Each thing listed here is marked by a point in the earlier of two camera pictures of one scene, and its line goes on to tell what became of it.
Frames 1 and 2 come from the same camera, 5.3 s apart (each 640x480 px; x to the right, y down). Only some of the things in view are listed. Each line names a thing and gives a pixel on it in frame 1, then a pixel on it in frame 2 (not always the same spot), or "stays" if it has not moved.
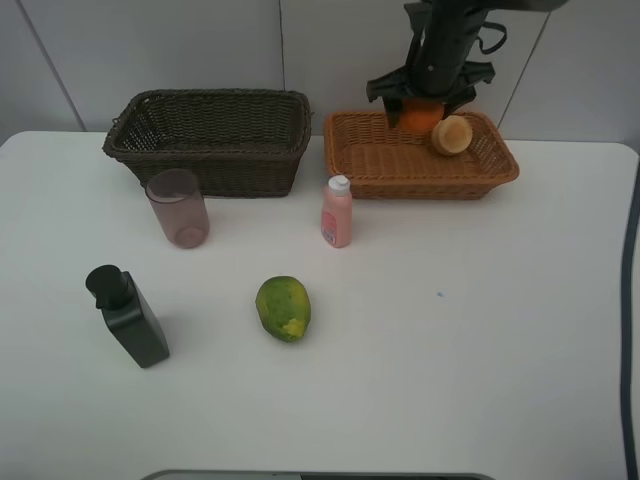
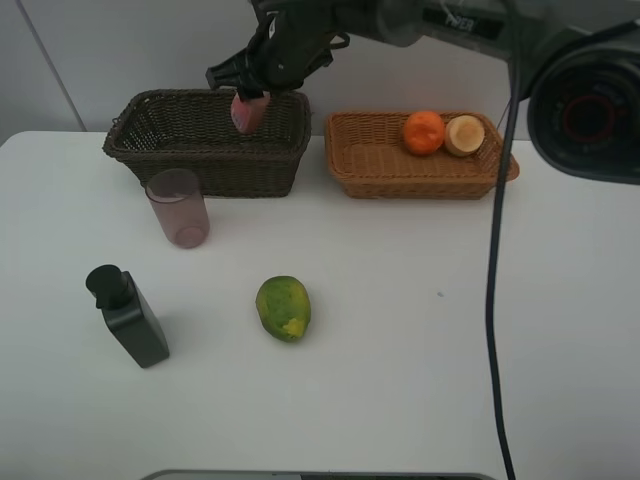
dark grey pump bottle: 128,315 stays
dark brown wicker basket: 243,142 stays
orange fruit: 420,115 → 423,132
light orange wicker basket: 385,164 stays
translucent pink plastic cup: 178,202 stays
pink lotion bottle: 337,212 → 248,114
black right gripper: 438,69 → 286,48
